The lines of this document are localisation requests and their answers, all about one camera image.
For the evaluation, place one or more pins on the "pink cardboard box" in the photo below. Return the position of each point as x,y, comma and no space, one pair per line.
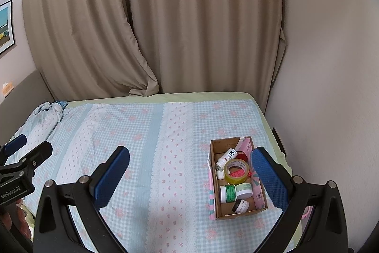
257,202

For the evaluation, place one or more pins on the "red cosmetics box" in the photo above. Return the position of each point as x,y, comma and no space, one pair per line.
242,156

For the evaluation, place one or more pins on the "black and white jar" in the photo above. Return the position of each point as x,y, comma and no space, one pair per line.
240,206

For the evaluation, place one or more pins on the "white supplement bottle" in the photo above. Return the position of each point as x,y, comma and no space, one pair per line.
226,157

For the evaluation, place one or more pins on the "blue patterned pillow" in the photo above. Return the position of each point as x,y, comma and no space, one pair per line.
41,122

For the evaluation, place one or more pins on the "small white case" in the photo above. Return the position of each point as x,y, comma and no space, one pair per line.
220,175

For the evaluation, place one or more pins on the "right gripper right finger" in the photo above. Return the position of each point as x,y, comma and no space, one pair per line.
326,230

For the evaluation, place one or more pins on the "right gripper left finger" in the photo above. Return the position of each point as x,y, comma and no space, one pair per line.
55,230

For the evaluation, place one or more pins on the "beige curtain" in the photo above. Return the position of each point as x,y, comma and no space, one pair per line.
89,49

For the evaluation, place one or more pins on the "grey headboard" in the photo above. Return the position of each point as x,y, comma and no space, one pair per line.
21,102

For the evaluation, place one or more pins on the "yellow tape roll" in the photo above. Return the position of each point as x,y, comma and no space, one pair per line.
236,171

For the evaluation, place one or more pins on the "framed wall picture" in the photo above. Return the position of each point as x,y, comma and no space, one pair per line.
6,28

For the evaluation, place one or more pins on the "blue checkered bed sheet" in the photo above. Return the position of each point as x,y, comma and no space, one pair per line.
162,201

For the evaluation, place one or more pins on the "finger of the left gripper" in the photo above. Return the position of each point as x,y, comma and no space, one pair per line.
11,147
32,160

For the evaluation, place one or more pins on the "green and white jar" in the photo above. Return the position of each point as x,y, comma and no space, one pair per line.
230,193

